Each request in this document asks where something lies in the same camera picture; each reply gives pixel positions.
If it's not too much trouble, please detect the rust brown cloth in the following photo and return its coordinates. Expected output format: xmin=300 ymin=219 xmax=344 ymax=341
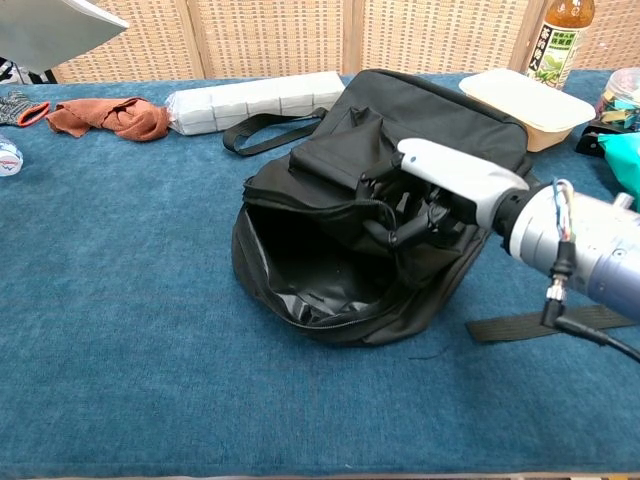
xmin=46 ymin=96 xmax=171 ymax=143

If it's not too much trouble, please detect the brown tea bottle green label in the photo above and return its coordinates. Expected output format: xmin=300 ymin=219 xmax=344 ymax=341
xmin=525 ymin=0 xmax=596 ymax=91

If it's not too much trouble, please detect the grey knit work glove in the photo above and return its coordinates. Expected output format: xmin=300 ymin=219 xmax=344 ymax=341
xmin=0 ymin=90 xmax=52 ymax=127

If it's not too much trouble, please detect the blue table cloth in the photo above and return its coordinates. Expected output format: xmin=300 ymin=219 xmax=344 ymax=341
xmin=0 ymin=69 xmax=640 ymax=476

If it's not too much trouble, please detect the woven rattan folding screen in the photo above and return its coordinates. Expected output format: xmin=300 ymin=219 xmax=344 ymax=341
xmin=49 ymin=0 xmax=640 ymax=85

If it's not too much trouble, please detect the black stapler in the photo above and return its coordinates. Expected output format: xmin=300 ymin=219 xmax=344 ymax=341
xmin=574 ymin=121 xmax=614 ymax=157

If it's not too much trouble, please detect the white and orange book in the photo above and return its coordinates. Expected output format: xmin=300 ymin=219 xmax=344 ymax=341
xmin=0 ymin=0 xmax=130 ymax=71

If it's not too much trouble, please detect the clear jar of binder clips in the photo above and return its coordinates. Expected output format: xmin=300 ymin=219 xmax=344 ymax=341
xmin=594 ymin=67 xmax=640 ymax=126

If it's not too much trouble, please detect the beige lidded lunch box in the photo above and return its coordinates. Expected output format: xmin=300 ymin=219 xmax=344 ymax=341
xmin=458 ymin=68 xmax=597 ymax=153

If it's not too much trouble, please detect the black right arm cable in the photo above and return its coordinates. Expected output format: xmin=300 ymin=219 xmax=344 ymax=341
xmin=542 ymin=179 xmax=640 ymax=364

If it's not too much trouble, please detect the wrapped tissue packs multipack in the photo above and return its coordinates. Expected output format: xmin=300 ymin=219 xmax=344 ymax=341
xmin=164 ymin=71 xmax=347 ymax=137

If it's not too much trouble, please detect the black fabric backpack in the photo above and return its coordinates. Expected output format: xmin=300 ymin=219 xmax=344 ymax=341
xmin=222 ymin=68 xmax=640 ymax=348

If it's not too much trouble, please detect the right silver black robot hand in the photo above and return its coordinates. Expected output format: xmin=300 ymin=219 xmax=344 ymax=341
xmin=357 ymin=137 xmax=531 ymax=250

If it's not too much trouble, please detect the teal wet wipes pack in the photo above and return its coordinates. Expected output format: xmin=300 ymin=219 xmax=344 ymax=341
xmin=597 ymin=130 xmax=640 ymax=214

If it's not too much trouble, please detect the clear plastic water bottle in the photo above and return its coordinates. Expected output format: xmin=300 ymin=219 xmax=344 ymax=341
xmin=0 ymin=133 xmax=25 ymax=177

